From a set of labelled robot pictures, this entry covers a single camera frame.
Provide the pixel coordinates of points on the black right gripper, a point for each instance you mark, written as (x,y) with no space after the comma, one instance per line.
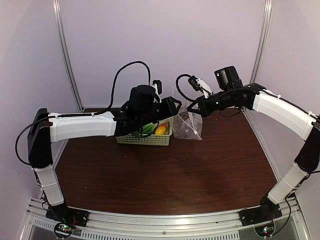
(204,110)

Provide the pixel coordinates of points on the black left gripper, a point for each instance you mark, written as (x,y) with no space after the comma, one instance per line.
(170,110)

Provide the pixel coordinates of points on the clear zip top bag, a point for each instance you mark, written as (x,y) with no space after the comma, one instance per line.
(186,125)

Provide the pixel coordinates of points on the toy bok choy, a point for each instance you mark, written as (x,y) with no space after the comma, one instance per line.
(148,128)

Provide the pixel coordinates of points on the green plastic basket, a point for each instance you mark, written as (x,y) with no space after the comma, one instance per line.
(147,139)

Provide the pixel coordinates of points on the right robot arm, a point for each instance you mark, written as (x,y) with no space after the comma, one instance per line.
(302,125)

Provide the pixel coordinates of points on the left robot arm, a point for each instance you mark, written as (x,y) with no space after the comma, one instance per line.
(48,128)

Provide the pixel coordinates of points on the toy orange mango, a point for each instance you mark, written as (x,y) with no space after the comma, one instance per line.
(161,129)

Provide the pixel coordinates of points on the right circuit board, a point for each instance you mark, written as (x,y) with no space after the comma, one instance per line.
(265,230)

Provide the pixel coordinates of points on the circuit board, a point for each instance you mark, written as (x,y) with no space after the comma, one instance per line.
(62,230)
(265,230)

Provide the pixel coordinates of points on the left circuit board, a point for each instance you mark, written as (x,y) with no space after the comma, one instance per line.
(62,230)

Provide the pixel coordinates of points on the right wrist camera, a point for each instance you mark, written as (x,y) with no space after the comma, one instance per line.
(200,86)

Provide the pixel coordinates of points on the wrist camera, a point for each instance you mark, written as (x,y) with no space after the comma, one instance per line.
(157,85)
(200,86)

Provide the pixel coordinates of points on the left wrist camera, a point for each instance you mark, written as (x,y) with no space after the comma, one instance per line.
(157,85)

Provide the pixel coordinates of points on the front aluminium rail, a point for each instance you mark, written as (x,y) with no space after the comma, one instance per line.
(221,225)

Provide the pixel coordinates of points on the right aluminium frame post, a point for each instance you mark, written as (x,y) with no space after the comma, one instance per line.
(264,32)

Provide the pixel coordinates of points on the aluminium frame post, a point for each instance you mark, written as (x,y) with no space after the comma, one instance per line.
(65,54)
(264,32)

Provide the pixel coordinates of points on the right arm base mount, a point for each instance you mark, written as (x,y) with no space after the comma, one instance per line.
(257,215)

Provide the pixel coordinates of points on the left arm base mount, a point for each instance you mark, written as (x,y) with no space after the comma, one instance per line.
(73,217)

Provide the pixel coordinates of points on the left aluminium frame post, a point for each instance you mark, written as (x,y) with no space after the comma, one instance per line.
(65,54)

